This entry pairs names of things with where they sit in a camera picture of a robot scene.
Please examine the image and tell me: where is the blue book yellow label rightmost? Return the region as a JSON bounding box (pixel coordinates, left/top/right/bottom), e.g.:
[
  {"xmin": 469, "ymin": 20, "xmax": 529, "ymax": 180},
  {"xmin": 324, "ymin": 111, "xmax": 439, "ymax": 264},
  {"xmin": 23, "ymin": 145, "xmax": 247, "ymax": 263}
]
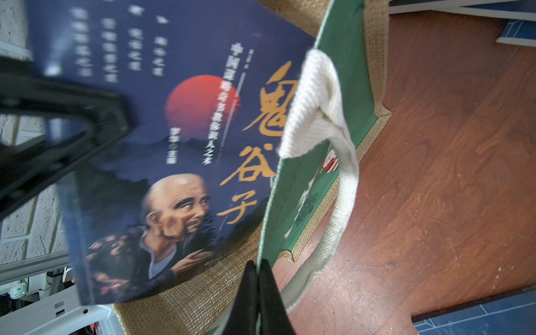
[{"xmin": 496, "ymin": 20, "xmax": 536, "ymax": 47}]

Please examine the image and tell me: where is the blue book front right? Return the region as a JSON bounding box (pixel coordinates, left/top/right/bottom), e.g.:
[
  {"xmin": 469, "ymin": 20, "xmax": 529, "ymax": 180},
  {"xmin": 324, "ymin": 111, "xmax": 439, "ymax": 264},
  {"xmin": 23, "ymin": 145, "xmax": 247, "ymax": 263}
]
[{"xmin": 411, "ymin": 286, "xmax": 535, "ymax": 334}]

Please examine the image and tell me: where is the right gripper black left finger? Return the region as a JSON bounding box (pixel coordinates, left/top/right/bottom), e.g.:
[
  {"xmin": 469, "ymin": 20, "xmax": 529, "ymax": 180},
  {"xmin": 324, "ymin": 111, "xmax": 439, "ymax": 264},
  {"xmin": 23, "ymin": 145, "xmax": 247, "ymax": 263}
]
[{"xmin": 223, "ymin": 260, "xmax": 258, "ymax": 335}]

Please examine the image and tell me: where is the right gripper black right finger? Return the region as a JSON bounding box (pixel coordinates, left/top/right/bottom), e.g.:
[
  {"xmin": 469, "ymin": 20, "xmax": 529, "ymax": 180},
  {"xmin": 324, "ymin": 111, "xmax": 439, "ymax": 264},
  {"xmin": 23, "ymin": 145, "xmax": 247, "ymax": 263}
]
[{"xmin": 258, "ymin": 259, "xmax": 296, "ymax": 335}]

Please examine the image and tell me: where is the dark blue old man book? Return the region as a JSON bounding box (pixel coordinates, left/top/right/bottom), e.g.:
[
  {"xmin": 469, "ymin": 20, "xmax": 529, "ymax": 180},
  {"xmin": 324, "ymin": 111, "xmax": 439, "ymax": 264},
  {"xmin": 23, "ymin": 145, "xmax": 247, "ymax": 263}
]
[{"xmin": 27, "ymin": 1, "xmax": 314, "ymax": 305}]

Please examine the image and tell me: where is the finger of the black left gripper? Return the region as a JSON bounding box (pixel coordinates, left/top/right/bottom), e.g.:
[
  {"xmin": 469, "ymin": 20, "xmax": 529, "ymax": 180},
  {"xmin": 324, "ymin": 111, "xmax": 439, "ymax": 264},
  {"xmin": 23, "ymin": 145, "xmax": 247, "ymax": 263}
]
[{"xmin": 1, "ymin": 57, "xmax": 134, "ymax": 219}]

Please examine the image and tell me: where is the blue book yellow label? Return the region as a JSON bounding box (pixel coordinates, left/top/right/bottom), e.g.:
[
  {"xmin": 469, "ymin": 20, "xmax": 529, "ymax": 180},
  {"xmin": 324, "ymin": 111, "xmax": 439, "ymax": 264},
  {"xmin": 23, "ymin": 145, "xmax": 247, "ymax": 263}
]
[
  {"xmin": 389, "ymin": 0, "xmax": 535, "ymax": 22},
  {"xmin": 496, "ymin": 20, "xmax": 536, "ymax": 47}
]

